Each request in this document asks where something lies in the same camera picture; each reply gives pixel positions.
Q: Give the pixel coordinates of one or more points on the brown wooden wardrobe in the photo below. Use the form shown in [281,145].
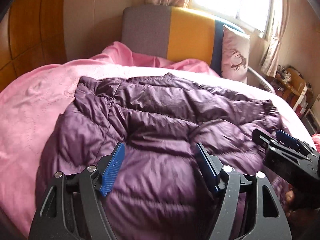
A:
[31,36]

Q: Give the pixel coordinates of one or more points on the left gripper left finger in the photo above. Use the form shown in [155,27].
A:
[71,207]

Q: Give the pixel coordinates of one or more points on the grey curved bed rail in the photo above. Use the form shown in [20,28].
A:
[266,85]

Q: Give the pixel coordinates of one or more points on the deer print pillow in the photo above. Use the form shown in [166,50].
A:
[235,54]

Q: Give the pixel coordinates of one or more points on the bright window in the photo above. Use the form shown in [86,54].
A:
[253,15]

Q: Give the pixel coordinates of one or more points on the grey yellow blue headboard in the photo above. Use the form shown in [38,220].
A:
[175,33]

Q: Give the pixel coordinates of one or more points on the right hand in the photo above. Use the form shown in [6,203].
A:
[290,208]

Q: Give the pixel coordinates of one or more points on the purple quilted down jacket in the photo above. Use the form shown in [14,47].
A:
[159,192]

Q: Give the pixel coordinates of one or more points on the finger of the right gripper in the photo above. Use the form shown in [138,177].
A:
[290,143]
[267,142]

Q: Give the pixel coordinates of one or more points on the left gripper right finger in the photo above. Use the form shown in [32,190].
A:
[246,206]

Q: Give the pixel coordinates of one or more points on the cluttered wooden side table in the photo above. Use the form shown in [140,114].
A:
[290,85]

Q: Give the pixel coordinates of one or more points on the pink bed cover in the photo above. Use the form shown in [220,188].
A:
[31,104]

